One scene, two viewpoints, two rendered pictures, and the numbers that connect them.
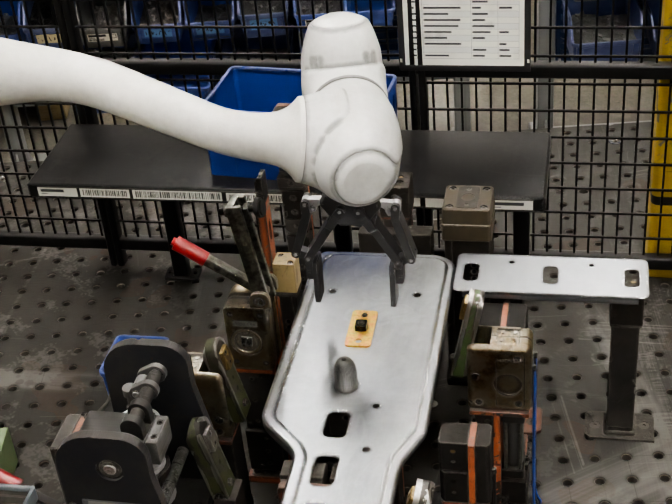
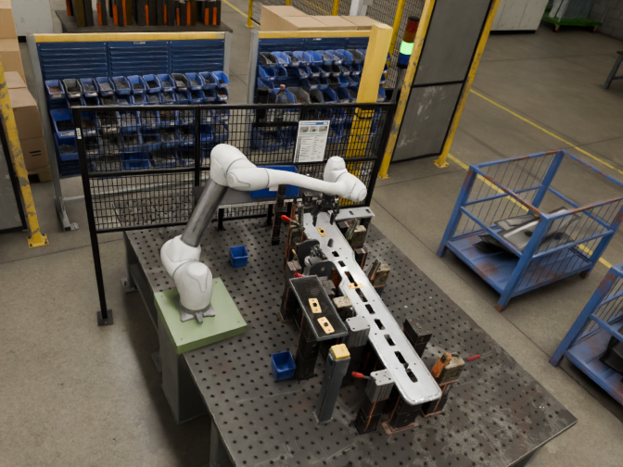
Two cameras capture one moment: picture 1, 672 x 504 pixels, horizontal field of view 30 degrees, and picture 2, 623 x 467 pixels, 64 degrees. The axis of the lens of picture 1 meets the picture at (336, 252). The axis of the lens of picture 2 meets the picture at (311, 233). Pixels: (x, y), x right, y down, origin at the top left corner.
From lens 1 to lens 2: 1.71 m
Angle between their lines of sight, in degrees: 33
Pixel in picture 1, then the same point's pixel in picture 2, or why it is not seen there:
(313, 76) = (335, 172)
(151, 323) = (222, 244)
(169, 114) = (317, 184)
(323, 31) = (336, 161)
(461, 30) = (309, 152)
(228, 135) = (333, 188)
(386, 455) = (351, 258)
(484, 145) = not seen: hidden behind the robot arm
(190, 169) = (244, 196)
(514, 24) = (322, 150)
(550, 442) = not seen: hidden behind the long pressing
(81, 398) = (221, 267)
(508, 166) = not seen: hidden behind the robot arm
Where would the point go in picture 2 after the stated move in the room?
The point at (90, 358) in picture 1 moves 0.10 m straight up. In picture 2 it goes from (213, 256) to (214, 244)
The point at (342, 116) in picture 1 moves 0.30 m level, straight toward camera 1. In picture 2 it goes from (355, 182) to (394, 213)
